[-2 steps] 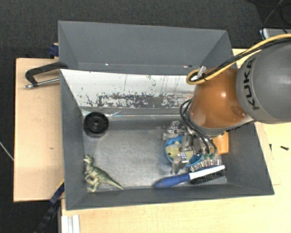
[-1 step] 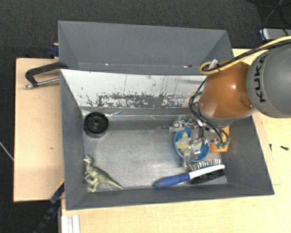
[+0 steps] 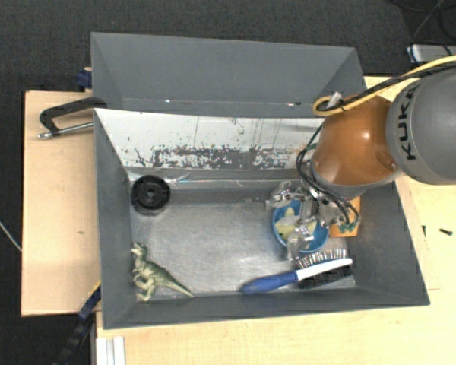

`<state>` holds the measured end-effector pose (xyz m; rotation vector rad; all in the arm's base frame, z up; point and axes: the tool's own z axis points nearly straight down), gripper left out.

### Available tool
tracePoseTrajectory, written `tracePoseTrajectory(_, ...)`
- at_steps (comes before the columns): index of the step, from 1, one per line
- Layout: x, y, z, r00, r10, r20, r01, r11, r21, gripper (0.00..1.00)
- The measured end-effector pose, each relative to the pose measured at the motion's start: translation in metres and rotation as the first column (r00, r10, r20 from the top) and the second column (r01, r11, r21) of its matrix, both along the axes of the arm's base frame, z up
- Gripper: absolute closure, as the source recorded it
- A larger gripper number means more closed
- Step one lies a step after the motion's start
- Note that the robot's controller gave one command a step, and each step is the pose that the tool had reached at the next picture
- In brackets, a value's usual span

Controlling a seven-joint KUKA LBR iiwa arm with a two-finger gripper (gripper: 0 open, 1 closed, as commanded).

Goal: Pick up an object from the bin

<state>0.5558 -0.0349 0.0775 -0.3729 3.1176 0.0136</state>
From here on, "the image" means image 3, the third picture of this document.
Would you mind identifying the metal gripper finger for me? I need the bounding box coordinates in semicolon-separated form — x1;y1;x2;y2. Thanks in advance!
287;217;316;260
265;182;309;210

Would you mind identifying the pale yellow toy fruit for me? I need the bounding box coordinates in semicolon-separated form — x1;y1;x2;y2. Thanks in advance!
274;206;302;240

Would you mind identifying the blue bowl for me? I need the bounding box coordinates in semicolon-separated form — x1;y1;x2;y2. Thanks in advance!
271;198;330;253

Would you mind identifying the orange flat block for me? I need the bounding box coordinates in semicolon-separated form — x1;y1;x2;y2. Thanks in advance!
328;195;362;239

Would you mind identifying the blue and white brush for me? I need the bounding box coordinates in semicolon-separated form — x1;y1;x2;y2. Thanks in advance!
239;249;355;295

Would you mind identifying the grey metal bin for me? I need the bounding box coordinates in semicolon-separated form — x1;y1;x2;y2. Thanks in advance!
89;31;431;330

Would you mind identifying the black round tape roll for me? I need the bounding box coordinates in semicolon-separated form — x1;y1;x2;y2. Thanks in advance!
130;174;172;214

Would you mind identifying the green toy dinosaur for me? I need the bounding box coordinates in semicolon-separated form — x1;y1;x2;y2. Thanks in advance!
131;241;195;303

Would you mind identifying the pale wood board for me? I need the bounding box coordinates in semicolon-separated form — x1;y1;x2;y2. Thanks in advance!
21;89;103;318

